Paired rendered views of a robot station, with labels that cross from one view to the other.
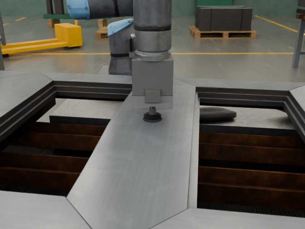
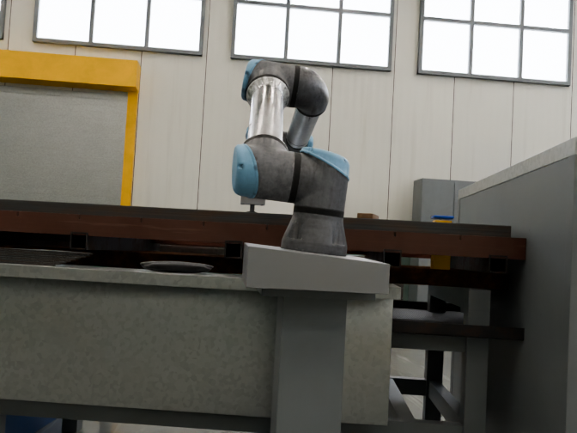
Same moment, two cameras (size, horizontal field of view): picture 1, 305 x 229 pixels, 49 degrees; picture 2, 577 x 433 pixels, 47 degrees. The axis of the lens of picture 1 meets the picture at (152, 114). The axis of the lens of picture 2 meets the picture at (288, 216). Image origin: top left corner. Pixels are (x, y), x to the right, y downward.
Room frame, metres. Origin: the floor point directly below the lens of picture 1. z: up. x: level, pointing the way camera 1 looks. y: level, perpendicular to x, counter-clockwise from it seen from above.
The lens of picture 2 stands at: (2.96, -0.07, 0.76)
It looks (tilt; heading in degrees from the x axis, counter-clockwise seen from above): 3 degrees up; 175
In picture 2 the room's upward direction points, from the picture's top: 3 degrees clockwise
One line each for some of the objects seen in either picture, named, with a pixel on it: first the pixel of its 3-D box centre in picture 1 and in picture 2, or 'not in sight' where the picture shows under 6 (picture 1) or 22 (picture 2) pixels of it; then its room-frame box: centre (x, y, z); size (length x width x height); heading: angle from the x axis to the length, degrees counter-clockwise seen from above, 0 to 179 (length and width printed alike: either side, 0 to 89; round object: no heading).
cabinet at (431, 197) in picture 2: not in sight; (446, 244); (-6.91, 3.24, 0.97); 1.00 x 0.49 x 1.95; 91
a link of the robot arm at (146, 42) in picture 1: (151, 40); not in sight; (0.68, 0.00, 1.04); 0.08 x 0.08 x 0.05
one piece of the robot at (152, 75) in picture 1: (151, 79); (254, 188); (0.67, 0.00, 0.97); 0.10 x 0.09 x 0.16; 0
